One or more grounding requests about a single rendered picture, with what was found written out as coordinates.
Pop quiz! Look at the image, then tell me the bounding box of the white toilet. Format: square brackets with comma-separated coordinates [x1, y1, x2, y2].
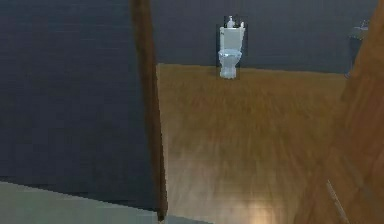
[217, 26, 246, 80]

